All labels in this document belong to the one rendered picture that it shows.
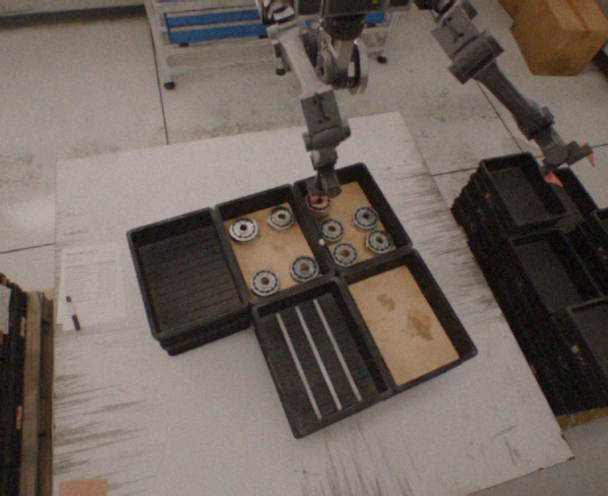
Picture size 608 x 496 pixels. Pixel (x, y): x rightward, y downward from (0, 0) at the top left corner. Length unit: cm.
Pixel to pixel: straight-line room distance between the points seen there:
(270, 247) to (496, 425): 98
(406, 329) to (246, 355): 56
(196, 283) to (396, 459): 87
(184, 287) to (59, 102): 225
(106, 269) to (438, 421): 130
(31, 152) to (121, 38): 121
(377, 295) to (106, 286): 98
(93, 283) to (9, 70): 243
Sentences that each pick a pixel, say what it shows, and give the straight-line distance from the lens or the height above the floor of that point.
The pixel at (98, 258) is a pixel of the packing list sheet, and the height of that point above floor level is 70.
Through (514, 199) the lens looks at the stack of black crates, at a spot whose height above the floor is 49.
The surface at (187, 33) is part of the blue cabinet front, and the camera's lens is 316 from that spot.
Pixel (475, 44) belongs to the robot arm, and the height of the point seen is 160.
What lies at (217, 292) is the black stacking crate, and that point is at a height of 83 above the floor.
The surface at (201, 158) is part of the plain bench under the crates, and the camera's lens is 194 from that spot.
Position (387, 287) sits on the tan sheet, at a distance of 150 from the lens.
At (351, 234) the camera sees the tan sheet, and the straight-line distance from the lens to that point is 157.
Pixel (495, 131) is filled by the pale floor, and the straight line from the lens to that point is 345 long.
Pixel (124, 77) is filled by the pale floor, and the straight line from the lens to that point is 353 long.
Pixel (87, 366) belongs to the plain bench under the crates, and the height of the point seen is 70.
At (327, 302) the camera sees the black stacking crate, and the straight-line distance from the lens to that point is 144.
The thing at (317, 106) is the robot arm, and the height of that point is 152.
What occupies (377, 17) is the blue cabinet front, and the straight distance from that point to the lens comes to 345.
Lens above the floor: 216
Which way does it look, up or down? 61 degrees down
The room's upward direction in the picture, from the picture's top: 8 degrees clockwise
